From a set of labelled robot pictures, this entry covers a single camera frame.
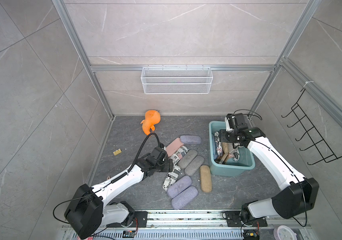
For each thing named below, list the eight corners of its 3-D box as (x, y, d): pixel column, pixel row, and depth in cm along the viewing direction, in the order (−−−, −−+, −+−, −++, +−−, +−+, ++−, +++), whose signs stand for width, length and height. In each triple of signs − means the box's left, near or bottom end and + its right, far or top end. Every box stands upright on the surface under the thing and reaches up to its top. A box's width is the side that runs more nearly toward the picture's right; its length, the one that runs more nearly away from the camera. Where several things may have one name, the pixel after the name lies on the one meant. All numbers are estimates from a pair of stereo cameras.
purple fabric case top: (180, 145, 104) (180, 141, 100) (180, 139, 108) (180, 135, 103) (200, 145, 104) (202, 141, 100) (200, 139, 108) (201, 135, 103)
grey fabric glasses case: (181, 169, 92) (181, 167, 89) (175, 163, 94) (175, 161, 92) (197, 154, 99) (198, 152, 96) (191, 149, 101) (192, 147, 99)
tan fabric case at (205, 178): (201, 192, 84) (202, 190, 81) (199, 167, 94) (199, 164, 91) (212, 192, 84) (213, 190, 81) (208, 167, 94) (209, 164, 91)
